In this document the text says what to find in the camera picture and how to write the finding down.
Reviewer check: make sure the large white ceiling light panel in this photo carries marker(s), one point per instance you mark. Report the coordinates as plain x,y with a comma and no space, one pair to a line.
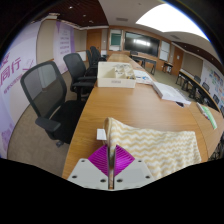
170,21

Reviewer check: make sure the white papers with blue print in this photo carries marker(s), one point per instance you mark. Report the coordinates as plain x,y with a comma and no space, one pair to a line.
142,77

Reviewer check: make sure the small black phone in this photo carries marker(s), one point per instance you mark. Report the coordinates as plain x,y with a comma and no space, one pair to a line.
180,104

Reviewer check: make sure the small dark side table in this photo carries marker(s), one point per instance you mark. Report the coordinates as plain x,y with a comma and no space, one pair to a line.
167,64

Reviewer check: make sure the white open cardboard box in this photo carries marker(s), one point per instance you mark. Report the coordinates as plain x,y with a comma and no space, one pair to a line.
115,81

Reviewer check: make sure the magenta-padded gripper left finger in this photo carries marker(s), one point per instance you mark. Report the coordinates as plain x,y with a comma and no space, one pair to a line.
90,171

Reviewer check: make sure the group of black office chairs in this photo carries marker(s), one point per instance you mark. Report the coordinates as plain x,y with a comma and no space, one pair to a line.
95,55

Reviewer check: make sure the narrow purple wall banner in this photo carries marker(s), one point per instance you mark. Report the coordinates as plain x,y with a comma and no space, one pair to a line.
65,43

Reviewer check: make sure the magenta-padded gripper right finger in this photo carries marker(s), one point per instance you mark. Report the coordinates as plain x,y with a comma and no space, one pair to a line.
133,173

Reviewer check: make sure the plain white whiteboard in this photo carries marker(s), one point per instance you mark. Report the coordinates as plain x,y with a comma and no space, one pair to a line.
164,50

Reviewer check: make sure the green folder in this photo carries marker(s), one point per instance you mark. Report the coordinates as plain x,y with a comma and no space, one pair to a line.
209,116

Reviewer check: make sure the wooden door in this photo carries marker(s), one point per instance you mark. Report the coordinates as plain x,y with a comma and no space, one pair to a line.
94,40
178,60

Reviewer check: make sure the dark desk with chair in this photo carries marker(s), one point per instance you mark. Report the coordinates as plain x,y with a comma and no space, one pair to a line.
144,59

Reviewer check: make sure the large black wall screen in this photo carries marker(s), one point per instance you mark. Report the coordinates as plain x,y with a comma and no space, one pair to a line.
141,44

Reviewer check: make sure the cream zigzag knit towel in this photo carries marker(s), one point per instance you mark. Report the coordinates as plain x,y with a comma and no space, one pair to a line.
156,146

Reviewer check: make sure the whiteboard with green sheet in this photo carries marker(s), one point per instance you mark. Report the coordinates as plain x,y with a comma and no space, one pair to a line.
115,40

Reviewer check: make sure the long wooden table row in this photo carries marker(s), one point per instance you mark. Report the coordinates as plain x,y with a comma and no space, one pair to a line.
186,74

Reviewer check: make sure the black mesh office chair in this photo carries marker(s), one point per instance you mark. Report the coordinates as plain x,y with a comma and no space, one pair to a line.
43,90
75,66

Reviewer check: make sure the large purple-lettered wall graphic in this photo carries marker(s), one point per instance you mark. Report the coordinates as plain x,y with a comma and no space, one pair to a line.
15,73

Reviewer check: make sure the colourful wall poster board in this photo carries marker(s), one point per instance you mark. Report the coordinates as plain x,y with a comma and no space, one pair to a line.
215,78

